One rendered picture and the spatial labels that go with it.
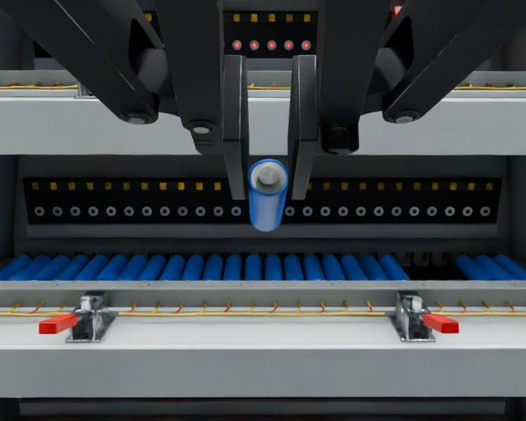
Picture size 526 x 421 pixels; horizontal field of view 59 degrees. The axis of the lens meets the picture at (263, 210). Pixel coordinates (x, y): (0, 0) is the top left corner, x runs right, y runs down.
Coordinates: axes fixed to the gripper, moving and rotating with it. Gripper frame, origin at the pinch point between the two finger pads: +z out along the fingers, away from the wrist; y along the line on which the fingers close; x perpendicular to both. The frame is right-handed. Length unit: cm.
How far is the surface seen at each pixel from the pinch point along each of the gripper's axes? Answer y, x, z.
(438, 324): -11.5, 6.8, 15.5
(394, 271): -12.5, 1.7, 29.1
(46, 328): 14.6, 7.2, 14.8
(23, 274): 23.5, 2.1, 28.2
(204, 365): 4.9, 10.0, 21.6
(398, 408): -14.8, 15.7, 39.2
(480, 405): -23.9, 15.4, 39.2
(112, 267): 15.4, 1.3, 29.6
